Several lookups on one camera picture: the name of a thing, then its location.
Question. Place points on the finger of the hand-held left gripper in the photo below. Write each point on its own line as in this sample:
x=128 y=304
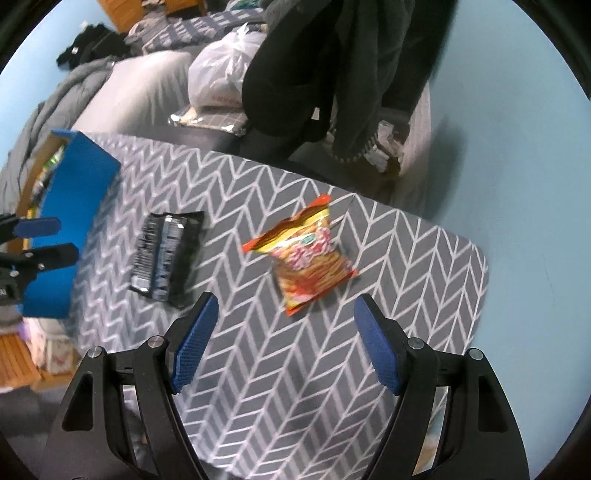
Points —
x=55 y=256
x=39 y=227

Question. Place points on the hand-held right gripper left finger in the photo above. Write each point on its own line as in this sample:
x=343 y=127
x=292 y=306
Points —
x=194 y=350

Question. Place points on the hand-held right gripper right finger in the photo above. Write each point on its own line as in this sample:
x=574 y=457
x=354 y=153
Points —
x=378 y=350

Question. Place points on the blue storage box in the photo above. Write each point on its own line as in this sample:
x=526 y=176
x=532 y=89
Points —
x=74 y=194

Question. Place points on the orange fries snack bag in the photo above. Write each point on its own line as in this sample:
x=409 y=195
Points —
x=309 y=263

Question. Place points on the grey chevron tablecloth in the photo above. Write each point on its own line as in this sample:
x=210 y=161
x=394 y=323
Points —
x=258 y=369

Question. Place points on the wooden slatted stool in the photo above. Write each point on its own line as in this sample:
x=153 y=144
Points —
x=16 y=364

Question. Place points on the floral fabric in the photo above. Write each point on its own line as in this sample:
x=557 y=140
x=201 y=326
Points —
x=55 y=355

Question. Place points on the black snack bag white print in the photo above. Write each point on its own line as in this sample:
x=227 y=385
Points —
x=161 y=258

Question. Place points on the grey blanket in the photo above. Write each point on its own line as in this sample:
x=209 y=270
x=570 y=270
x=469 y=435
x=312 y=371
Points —
x=55 y=106

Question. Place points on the grey sofa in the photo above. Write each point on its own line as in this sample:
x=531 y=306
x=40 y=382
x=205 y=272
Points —
x=143 y=92

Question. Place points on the black clothes heap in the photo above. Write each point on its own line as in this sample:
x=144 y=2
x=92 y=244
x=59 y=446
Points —
x=92 y=46

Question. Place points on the crumpled wrapper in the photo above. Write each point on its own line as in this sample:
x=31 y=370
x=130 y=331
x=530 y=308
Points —
x=385 y=152

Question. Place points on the wooden furniture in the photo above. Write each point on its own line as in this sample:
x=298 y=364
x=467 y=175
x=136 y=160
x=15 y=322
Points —
x=120 y=11

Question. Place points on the white plastic bag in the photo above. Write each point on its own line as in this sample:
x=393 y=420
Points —
x=221 y=69

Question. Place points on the dark clothing pile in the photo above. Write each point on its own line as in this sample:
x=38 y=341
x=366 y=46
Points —
x=295 y=69

